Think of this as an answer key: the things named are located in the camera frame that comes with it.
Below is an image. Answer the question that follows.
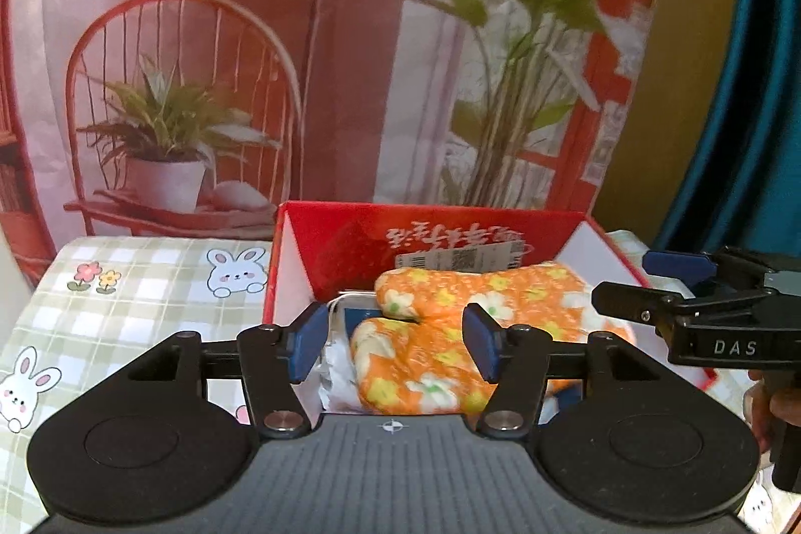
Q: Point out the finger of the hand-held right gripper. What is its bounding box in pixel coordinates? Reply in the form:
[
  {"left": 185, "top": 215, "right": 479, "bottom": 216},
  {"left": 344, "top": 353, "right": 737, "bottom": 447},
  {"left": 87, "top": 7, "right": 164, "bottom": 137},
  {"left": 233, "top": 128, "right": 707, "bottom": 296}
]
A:
[
  {"left": 642, "top": 250, "right": 720, "bottom": 283},
  {"left": 590, "top": 281, "right": 688, "bottom": 333}
]

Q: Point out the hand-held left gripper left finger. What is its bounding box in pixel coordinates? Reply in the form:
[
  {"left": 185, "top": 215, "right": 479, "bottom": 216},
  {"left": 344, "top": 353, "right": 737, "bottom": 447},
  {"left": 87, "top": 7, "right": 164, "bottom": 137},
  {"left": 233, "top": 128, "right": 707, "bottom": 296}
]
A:
[{"left": 127, "top": 301, "right": 330, "bottom": 441}]

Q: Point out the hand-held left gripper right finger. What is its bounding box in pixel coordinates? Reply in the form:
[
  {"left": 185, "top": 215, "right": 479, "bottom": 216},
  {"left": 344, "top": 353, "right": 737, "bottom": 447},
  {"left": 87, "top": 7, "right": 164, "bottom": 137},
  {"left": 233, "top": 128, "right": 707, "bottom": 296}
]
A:
[{"left": 462, "top": 301, "right": 665, "bottom": 441}]

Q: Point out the orange floral oven mitt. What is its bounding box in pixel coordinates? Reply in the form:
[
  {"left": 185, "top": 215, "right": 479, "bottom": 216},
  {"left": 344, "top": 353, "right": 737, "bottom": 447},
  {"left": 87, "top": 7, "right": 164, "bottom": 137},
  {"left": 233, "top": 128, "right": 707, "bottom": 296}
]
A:
[
  {"left": 349, "top": 317, "right": 502, "bottom": 417},
  {"left": 374, "top": 260, "right": 634, "bottom": 348}
]

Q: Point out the red cardboard box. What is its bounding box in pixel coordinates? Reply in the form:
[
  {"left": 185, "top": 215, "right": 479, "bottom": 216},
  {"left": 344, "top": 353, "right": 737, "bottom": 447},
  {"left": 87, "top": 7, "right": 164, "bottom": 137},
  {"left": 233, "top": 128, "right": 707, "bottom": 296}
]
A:
[{"left": 261, "top": 200, "right": 720, "bottom": 416}]

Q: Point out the person's right hand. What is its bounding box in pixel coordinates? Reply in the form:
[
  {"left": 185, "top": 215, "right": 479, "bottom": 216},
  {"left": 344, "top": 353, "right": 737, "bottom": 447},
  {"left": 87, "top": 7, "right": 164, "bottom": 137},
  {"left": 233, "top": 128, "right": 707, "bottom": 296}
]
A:
[{"left": 743, "top": 370, "right": 775, "bottom": 452}]

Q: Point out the white plastic bag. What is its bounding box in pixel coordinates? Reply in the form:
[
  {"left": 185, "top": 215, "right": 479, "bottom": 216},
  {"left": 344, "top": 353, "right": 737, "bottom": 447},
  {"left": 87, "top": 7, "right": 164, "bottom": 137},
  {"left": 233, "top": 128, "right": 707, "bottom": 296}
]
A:
[{"left": 320, "top": 291, "right": 379, "bottom": 415}]

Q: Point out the checkered bunny tablecloth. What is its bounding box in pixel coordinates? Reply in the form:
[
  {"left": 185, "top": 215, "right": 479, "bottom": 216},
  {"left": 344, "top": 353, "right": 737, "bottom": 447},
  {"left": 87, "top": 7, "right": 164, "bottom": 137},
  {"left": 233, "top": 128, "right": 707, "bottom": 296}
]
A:
[{"left": 0, "top": 229, "right": 780, "bottom": 534}]

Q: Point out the teal curtain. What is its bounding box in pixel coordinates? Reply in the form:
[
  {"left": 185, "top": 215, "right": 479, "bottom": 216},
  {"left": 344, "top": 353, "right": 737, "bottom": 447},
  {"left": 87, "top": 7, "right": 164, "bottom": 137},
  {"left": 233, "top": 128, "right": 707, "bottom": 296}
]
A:
[{"left": 651, "top": 0, "right": 801, "bottom": 260}]

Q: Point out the printed room backdrop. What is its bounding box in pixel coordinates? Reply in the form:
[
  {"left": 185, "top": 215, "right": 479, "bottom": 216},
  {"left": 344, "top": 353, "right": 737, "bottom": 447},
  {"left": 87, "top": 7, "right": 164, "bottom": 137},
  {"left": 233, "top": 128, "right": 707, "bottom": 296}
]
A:
[{"left": 0, "top": 0, "right": 669, "bottom": 285}]

